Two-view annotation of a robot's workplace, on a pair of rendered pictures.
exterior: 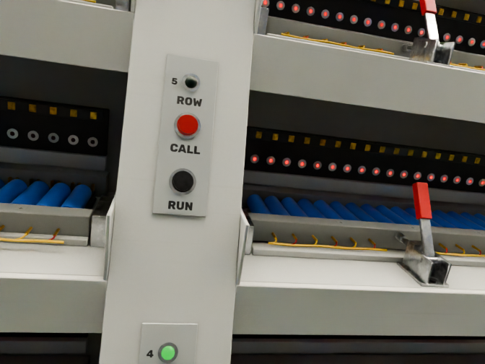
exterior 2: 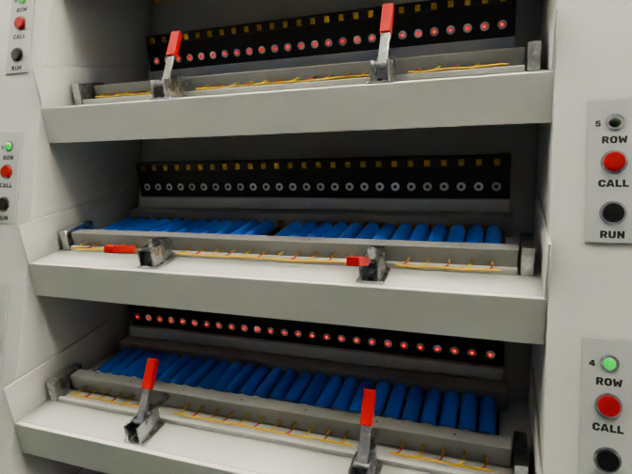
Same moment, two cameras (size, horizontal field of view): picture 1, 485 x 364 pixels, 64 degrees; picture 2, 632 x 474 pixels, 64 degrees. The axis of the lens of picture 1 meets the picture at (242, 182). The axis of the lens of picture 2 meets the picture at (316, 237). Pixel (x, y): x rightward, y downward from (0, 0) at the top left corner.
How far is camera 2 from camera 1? 0.19 m
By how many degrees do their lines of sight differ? 32
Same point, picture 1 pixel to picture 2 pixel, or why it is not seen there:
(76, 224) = (508, 257)
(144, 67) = (567, 116)
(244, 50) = not seen: outside the picture
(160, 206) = (592, 236)
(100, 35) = (524, 95)
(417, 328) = not seen: outside the picture
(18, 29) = (459, 105)
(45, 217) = (481, 251)
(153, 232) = (587, 259)
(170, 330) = (610, 344)
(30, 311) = (485, 322)
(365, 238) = not seen: outside the picture
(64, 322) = (512, 332)
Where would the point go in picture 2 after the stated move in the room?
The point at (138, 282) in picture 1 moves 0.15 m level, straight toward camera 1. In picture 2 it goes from (576, 301) to (623, 314)
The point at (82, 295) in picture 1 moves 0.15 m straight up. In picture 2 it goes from (527, 310) to (531, 142)
